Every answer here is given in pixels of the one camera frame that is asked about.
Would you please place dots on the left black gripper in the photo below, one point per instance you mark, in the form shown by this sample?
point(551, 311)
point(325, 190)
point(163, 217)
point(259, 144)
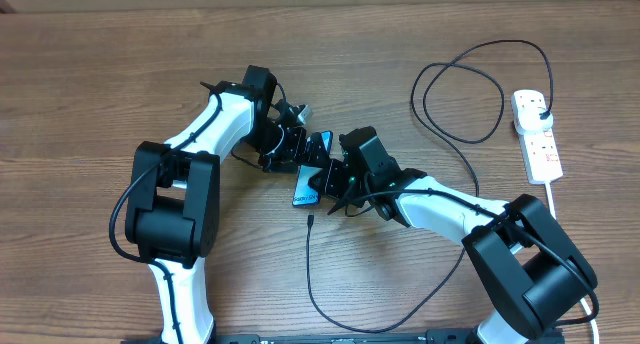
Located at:
point(295, 154)

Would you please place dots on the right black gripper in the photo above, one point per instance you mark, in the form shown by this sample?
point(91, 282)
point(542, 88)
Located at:
point(328, 181)

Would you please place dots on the Samsung Galaxy smartphone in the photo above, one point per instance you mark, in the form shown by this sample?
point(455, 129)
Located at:
point(304, 194)

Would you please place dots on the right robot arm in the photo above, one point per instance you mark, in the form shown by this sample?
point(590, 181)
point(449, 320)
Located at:
point(531, 270)

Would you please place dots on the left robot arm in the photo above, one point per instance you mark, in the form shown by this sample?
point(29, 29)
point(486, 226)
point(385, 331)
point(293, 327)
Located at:
point(173, 201)

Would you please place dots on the white charger plug adapter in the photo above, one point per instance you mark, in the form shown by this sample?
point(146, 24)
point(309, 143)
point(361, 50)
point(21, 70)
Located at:
point(532, 120)

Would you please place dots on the white power strip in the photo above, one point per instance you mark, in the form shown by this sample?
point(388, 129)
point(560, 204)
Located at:
point(539, 150)

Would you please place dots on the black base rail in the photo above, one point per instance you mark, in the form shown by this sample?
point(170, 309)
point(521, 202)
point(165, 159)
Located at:
point(432, 336)

